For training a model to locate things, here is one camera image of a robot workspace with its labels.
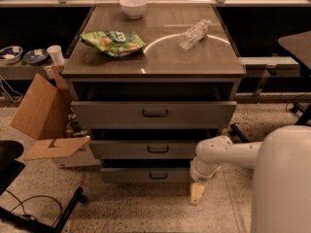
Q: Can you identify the clear plastic water bottle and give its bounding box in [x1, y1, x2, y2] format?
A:
[178, 19, 211, 50]

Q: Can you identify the blue bowl with label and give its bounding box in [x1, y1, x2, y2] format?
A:
[23, 49, 49, 66]

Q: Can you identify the blue white bowl left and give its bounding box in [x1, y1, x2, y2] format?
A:
[0, 46, 23, 64]

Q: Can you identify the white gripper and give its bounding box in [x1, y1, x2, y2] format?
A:
[190, 157, 221, 205]

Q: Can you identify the white paper cup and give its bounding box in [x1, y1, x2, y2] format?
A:
[47, 45, 65, 66]

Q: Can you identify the black table leg right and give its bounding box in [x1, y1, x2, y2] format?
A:
[228, 102, 311, 143]

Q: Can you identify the green chip bag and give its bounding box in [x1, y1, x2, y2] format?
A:
[80, 31, 147, 57]

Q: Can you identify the grey drawer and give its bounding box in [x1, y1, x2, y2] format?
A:
[71, 101, 236, 129]
[100, 168, 191, 183]
[89, 140, 196, 159]

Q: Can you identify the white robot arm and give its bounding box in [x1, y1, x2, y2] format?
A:
[190, 125, 311, 233]

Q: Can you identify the grey middle drawer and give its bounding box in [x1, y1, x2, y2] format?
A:
[89, 140, 196, 159]

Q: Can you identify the grey drawer cabinet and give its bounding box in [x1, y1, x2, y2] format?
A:
[62, 4, 245, 169]

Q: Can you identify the grey bottom drawer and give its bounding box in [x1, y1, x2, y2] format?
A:
[100, 168, 191, 183]

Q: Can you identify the black cable on floor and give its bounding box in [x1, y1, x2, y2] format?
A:
[4, 188, 64, 227]

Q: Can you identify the dark side table right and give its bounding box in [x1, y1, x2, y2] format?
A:
[278, 31, 311, 70]

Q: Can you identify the brown cardboard box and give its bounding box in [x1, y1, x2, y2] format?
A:
[11, 66, 100, 168]

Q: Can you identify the black stand base left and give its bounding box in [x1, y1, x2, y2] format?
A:
[0, 140, 88, 233]

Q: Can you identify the grey top drawer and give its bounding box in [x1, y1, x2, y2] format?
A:
[71, 101, 236, 129]

